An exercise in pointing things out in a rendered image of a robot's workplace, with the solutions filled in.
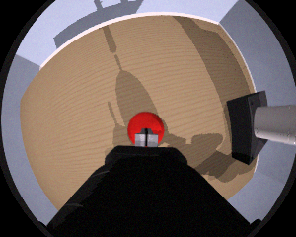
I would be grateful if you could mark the red dome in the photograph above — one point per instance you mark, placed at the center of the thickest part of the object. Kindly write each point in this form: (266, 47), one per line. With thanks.
(145, 120)

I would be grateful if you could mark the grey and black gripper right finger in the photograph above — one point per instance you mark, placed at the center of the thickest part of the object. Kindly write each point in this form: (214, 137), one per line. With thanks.
(152, 139)

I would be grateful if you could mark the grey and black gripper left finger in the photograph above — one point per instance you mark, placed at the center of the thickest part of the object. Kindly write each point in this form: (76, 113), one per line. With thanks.
(140, 138)

